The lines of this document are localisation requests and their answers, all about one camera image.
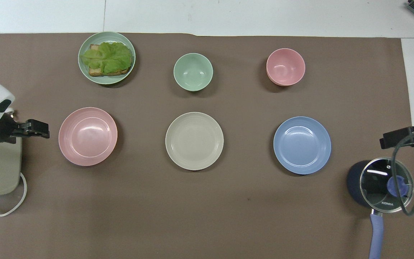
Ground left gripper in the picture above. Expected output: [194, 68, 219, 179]
[0, 114, 26, 145]

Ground pink plate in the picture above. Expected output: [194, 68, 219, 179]
[58, 107, 118, 167]

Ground green plate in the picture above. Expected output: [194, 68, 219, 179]
[78, 31, 136, 85]

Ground toast slice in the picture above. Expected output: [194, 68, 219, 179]
[88, 44, 133, 77]

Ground green lettuce leaf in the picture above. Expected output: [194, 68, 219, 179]
[80, 42, 132, 74]

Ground beige plate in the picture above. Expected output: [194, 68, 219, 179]
[165, 112, 225, 171]

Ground green bowl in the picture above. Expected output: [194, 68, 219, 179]
[173, 53, 214, 92]

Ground pink bowl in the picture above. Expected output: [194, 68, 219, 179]
[266, 48, 306, 87]

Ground blue plate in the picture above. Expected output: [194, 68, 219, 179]
[273, 116, 332, 175]

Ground dark blue pot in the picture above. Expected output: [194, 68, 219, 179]
[347, 159, 414, 259]

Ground glass pot lid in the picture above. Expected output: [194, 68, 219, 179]
[359, 157, 414, 214]

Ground white power cable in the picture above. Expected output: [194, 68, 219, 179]
[0, 172, 27, 217]

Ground black cable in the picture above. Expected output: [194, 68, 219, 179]
[390, 127, 414, 217]

